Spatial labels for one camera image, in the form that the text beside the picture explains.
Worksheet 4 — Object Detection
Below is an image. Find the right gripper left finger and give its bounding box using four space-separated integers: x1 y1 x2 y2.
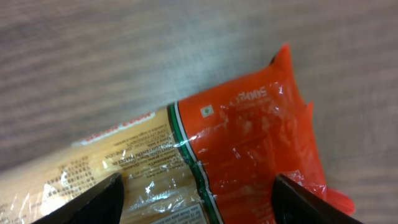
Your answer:
33 173 125 224

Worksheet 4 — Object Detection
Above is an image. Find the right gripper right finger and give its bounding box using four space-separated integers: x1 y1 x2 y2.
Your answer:
271 174 363 224

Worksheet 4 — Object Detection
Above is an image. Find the orange spaghetti pasta packet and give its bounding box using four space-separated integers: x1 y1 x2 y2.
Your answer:
1 45 355 223

